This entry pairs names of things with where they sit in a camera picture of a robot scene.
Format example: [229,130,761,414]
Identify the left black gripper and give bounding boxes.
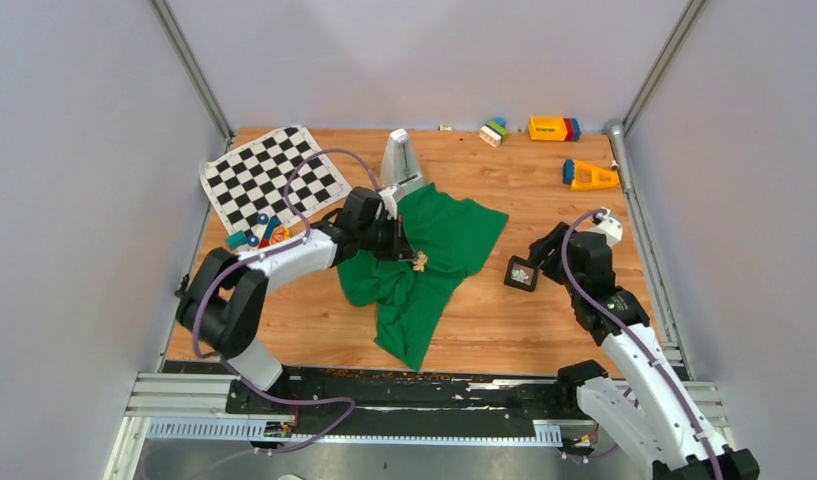
[356,212,416,261]

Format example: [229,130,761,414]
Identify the small black frame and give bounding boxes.
[503,255,538,292]

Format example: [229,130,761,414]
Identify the silver brooch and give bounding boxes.
[511,268,531,284]

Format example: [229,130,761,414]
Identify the green garment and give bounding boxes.
[337,183,509,370]

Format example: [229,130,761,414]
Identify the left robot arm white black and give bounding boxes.
[175,186,417,413]

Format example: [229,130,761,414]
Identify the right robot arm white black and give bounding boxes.
[529,219,760,479]

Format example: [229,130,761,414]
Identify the orange blue toy ramp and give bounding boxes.
[562,158,620,191]

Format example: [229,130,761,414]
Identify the yellow round toy block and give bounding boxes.
[269,226,291,245]

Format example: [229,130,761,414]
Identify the grey metronome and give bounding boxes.
[379,129,426,196]

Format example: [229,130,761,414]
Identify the blue red toy block figure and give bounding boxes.
[247,213,281,250]

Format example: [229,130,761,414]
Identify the black white checkerboard sheet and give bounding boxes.
[199,126,351,234]

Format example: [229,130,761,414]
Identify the teal toy block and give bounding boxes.
[225,231,249,250]

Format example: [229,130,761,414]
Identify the grey metal pipe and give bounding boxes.
[606,119,633,194]

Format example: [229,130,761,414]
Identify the yellow red blue toy block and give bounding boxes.
[528,116,581,142]

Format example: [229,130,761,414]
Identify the white green blue toy blocks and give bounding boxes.
[478,117,509,148]

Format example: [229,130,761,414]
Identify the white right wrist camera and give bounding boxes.
[588,209,624,247]

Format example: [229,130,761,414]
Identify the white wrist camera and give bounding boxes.
[378,185,402,220]
[588,209,624,247]

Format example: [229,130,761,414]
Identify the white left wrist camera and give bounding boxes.
[378,185,402,220]

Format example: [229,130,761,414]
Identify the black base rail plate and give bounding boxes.
[225,367,593,438]

